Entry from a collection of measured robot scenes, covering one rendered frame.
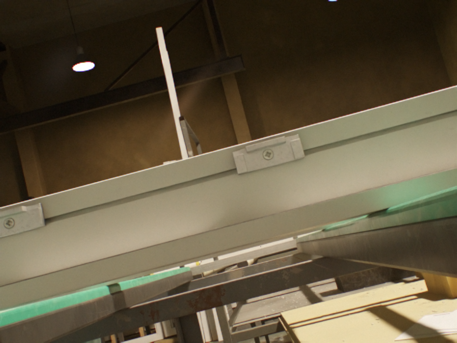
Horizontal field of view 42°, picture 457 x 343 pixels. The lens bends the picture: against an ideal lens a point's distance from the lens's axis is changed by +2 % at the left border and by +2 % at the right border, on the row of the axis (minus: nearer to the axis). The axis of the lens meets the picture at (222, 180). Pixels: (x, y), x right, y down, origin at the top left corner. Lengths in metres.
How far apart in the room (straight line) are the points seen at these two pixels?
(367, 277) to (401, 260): 1.97
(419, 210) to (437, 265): 0.03
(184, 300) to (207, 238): 0.52
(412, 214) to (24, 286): 0.25
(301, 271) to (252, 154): 0.50
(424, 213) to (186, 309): 0.64
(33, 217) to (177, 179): 0.10
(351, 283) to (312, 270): 1.45
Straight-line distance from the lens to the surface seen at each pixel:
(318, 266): 0.90
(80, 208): 0.44
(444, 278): 1.59
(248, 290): 0.90
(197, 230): 0.42
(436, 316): 1.35
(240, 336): 2.08
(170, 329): 7.39
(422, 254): 0.33
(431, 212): 0.30
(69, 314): 0.67
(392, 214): 0.38
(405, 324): 1.34
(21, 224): 0.45
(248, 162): 0.42
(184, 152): 6.54
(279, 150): 0.42
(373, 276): 2.36
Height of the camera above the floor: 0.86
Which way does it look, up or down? 7 degrees up
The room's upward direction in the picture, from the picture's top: 14 degrees counter-clockwise
